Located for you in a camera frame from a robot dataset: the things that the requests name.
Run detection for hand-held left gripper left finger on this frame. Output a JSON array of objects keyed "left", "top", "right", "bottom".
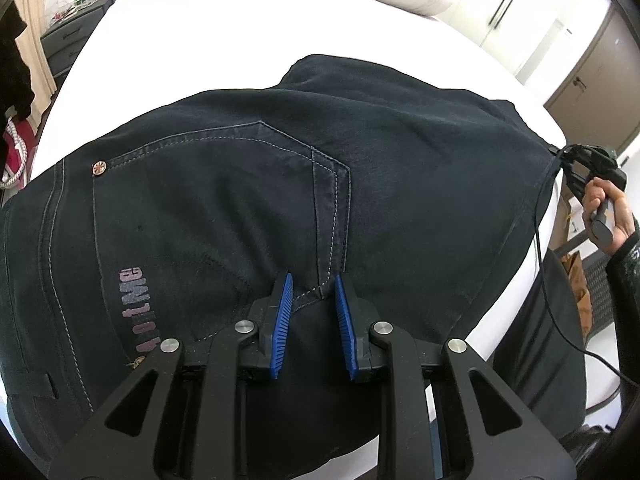
[{"left": 47, "top": 271, "right": 296, "bottom": 480}]

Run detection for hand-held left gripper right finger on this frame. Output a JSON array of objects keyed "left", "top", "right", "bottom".
[{"left": 333, "top": 274, "right": 577, "bottom": 480}]

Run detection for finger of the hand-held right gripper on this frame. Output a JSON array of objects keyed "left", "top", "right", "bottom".
[
  {"left": 554, "top": 144, "right": 603, "bottom": 163},
  {"left": 561, "top": 159, "right": 595, "bottom": 202}
]

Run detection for black denim pants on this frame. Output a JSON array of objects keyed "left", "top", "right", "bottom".
[{"left": 0, "top": 53, "right": 558, "bottom": 471}]

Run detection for person's right hand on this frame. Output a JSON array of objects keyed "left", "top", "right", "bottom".
[{"left": 582, "top": 176, "right": 640, "bottom": 257}]

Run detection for brown door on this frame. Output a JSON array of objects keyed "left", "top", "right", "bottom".
[{"left": 542, "top": 7, "right": 640, "bottom": 157}]

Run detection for brown paper bag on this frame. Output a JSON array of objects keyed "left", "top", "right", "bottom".
[{"left": 560, "top": 251, "right": 594, "bottom": 322}]

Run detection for dark wicker basket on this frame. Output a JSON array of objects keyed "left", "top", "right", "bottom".
[{"left": 584, "top": 254, "right": 622, "bottom": 337}]

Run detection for white wardrobe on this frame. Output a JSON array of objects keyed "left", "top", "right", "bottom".
[{"left": 434, "top": 0, "right": 615, "bottom": 87}]

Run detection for bed with white sheet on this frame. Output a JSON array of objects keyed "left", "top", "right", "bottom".
[{"left": 25, "top": 0, "right": 571, "bottom": 411}]

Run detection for pink and white bag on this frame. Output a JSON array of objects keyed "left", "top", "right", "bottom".
[{"left": 0, "top": 114, "right": 42, "bottom": 191}]

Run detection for grey nightstand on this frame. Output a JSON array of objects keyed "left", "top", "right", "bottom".
[{"left": 40, "top": 2, "right": 108, "bottom": 79}]

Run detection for beige curtain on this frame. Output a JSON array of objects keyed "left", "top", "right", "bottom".
[{"left": 14, "top": 0, "right": 62, "bottom": 107}]

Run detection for hanging black coat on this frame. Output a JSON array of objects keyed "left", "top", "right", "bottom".
[{"left": 0, "top": 10, "right": 37, "bottom": 121}]

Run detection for black cable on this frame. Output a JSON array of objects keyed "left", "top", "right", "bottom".
[{"left": 534, "top": 157, "right": 623, "bottom": 381}]

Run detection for white wire basket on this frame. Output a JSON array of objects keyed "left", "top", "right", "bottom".
[{"left": 56, "top": 0, "right": 108, "bottom": 18}]

